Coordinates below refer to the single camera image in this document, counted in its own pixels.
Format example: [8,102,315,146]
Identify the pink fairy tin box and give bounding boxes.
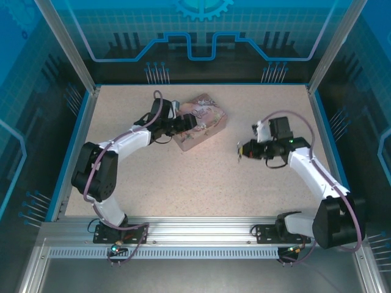
[174,93,229,152]

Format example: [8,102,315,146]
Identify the grey metal panel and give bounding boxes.
[39,258,372,293]

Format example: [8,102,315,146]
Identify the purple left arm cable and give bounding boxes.
[82,90,163,265]

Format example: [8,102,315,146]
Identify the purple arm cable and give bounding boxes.
[82,90,163,265]
[259,110,366,265]

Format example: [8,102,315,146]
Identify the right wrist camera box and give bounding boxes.
[252,120,272,143]

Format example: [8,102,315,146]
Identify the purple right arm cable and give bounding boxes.
[259,110,366,265]

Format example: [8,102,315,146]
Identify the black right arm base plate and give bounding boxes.
[253,224,312,244]

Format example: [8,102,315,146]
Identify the aluminium mounting rail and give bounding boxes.
[36,215,367,247]

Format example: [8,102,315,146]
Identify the slotted grey cable duct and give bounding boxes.
[48,247,281,260]

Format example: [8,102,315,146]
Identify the aluminium frame post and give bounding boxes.
[306,0,367,95]
[34,0,102,95]

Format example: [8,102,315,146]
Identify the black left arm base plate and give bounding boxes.
[93,224,150,245]

